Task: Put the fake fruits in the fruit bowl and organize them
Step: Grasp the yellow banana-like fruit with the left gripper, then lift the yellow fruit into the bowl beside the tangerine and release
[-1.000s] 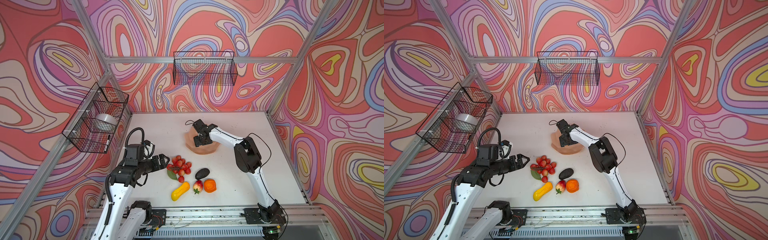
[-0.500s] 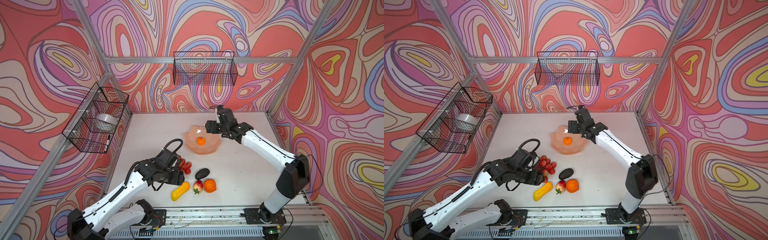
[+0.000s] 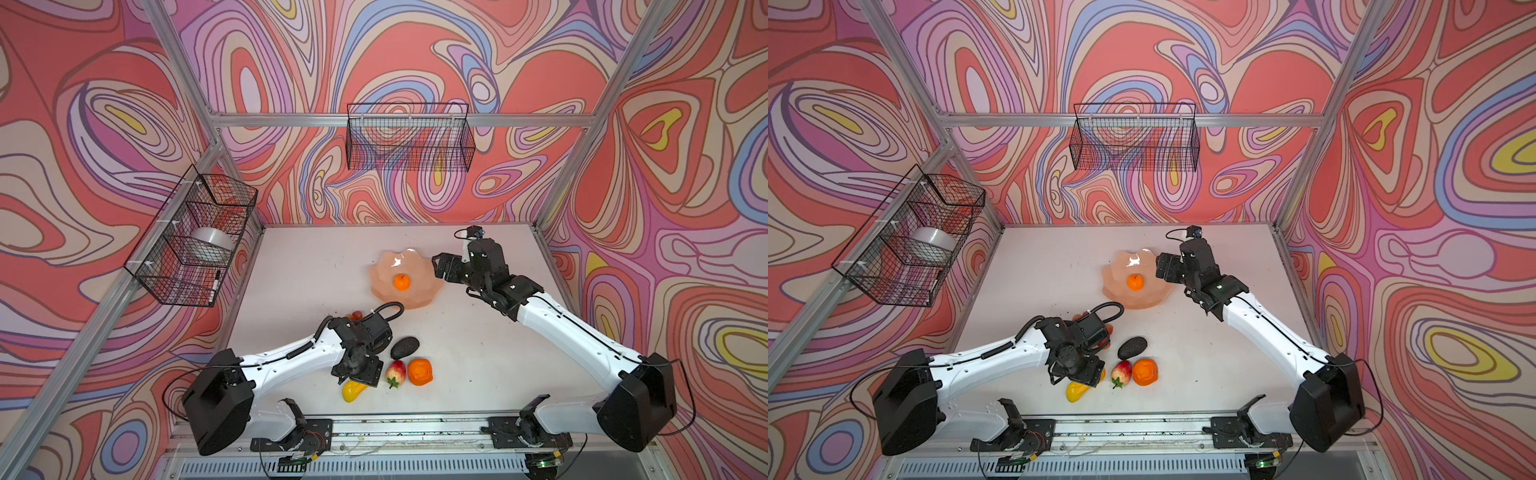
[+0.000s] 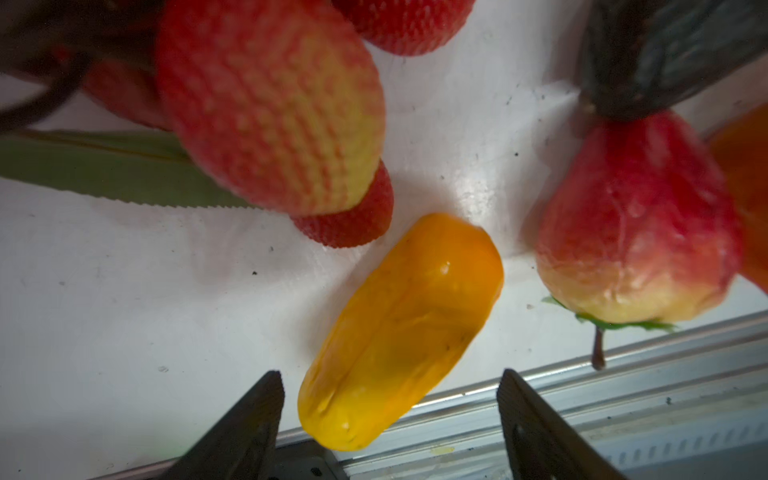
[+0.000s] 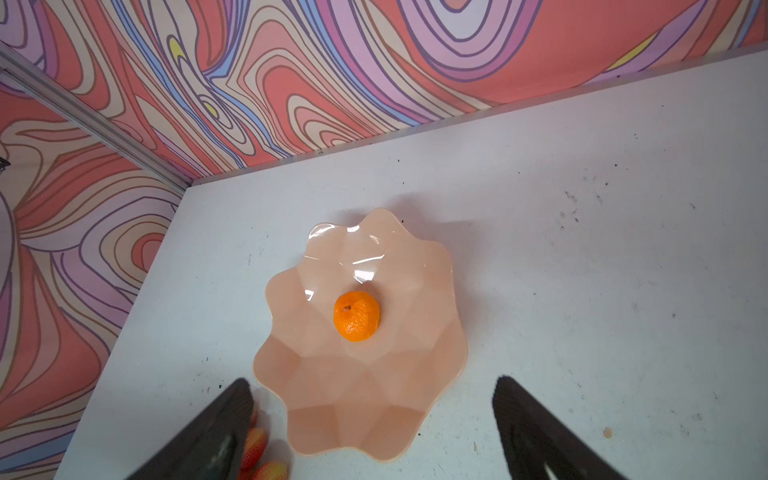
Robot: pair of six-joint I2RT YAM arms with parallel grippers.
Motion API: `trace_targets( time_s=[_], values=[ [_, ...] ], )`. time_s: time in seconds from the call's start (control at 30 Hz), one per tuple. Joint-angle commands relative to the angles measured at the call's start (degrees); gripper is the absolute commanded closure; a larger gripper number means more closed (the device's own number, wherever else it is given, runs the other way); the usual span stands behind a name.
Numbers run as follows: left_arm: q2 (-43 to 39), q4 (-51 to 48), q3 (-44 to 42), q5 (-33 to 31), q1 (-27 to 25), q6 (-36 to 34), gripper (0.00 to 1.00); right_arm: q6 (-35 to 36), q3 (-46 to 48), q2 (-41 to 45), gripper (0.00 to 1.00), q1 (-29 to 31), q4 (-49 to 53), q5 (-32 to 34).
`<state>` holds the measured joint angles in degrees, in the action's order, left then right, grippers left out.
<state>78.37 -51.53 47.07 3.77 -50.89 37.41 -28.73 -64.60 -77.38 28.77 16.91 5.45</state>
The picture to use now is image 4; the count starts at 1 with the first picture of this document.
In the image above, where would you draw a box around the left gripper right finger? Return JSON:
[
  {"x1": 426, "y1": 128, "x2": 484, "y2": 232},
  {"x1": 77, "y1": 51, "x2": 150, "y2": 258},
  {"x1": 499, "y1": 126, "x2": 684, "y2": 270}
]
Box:
[{"x1": 496, "y1": 369, "x2": 626, "y2": 480}]

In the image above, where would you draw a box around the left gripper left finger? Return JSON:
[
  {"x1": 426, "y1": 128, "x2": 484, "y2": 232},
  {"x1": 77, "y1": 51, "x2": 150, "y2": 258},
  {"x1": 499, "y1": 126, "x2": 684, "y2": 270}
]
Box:
[{"x1": 160, "y1": 370, "x2": 285, "y2": 480}]

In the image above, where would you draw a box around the yellow orange mango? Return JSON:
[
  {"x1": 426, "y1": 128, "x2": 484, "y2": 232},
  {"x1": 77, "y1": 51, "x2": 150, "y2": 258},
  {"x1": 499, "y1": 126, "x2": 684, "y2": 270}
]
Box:
[{"x1": 297, "y1": 213, "x2": 504, "y2": 452}]

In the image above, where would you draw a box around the red lychee bunch with leaf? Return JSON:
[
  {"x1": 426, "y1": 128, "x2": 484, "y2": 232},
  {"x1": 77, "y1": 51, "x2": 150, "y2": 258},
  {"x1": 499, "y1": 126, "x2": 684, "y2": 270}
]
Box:
[{"x1": 1, "y1": 1, "x2": 473, "y2": 248}]

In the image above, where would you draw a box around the orange persimmon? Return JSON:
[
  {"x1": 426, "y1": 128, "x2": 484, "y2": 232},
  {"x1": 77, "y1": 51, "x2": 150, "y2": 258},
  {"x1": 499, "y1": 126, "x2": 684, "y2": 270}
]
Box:
[{"x1": 708, "y1": 104, "x2": 767, "y2": 291}]

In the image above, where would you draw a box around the dark avocado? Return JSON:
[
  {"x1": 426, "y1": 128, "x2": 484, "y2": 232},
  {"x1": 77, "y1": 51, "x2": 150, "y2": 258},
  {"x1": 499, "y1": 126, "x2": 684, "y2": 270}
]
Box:
[{"x1": 578, "y1": 0, "x2": 767, "y2": 121}]

